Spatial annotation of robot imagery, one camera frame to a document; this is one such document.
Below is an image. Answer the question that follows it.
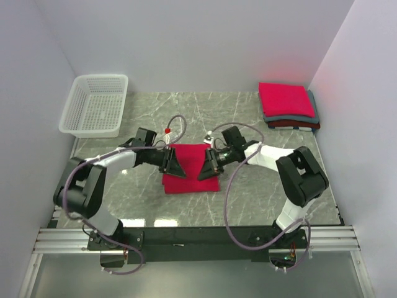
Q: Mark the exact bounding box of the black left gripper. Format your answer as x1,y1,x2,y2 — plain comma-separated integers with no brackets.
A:
145,146,186,178

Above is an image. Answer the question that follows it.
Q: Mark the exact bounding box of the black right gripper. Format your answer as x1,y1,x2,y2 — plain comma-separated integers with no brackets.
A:
197,147,235,182

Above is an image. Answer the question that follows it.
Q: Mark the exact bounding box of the pink-red t shirt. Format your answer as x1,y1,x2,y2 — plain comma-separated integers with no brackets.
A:
162,143,220,194

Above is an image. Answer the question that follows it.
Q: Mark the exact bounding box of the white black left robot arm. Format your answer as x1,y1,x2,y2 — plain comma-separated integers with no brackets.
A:
53,128,186,250

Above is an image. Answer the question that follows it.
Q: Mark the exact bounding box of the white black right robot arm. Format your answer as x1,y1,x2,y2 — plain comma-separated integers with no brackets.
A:
197,122,329,251

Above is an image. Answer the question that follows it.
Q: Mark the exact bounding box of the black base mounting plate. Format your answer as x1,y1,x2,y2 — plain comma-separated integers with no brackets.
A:
87,226,308,264

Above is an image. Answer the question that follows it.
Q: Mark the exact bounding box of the folded dark red t shirt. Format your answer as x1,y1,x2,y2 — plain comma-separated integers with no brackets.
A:
267,120,321,132

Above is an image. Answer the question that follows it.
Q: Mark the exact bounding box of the white plastic basket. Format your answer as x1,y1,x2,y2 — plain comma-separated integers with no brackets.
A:
58,74,128,138

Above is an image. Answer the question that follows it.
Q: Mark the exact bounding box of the folded blue white t shirt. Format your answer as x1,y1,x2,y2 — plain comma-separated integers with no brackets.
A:
292,126,313,132

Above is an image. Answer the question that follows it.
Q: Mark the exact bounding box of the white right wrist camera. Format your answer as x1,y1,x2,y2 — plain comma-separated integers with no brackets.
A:
203,130,215,148

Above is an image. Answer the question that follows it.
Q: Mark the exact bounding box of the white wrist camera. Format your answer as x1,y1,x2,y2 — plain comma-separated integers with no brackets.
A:
163,127,179,144
203,130,215,148

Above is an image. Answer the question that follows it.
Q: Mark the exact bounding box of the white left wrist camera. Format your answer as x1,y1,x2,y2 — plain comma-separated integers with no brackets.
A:
163,127,179,144

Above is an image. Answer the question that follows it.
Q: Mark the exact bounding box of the aluminium frame rail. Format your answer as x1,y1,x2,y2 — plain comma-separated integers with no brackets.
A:
33,226,360,254

